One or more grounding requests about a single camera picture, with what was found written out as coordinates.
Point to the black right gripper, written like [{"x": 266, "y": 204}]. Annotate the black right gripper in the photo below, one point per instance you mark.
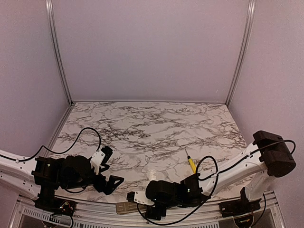
[{"x": 154, "y": 214}]

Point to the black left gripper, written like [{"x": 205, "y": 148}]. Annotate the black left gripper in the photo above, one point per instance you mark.
[{"x": 109, "y": 188}]

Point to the white remote control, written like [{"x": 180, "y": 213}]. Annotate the white remote control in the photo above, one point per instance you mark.
[{"x": 126, "y": 207}]

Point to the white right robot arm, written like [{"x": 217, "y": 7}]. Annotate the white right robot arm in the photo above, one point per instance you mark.
[{"x": 266, "y": 158}]

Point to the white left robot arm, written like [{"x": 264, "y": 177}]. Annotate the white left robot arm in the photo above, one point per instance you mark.
[{"x": 18, "y": 174}]

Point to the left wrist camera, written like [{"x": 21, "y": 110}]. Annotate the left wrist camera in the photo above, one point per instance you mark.
[{"x": 100, "y": 156}]

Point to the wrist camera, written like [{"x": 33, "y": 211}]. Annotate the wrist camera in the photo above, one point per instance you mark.
[
  {"x": 139, "y": 197},
  {"x": 100, "y": 156}
]

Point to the yellow handled screwdriver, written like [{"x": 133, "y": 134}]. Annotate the yellow handled screwdriver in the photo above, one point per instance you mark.
[{"x": 190, "y": 161}]

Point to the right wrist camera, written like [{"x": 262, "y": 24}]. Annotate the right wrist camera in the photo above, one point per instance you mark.
[{"x": 139, "y": 197}]

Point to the aluminium front table rail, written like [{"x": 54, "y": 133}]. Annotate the aluminium front table rail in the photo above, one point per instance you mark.
[{"x": 103, "y": 215}]

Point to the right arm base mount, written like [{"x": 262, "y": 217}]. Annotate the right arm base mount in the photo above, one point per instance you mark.
[{"x": 239, "y": 206}]

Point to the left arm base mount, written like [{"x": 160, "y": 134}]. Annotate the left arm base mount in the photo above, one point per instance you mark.
[{"x": 48, "y": 202}]

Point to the left aluminium corner post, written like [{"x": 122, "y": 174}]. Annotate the left aluminium corner post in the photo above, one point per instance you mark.
[{"x": 56, "y": 48}]

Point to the aluminium corner post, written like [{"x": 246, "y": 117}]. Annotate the aluminium corner post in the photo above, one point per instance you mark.
[
  {"x": 56, "y": 48},
  {"x": 242, "y": 52}
]

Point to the right aluminium corner post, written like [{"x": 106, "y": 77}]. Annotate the right aluminium corner post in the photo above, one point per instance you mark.
[{"x": 242, "y": 52}]

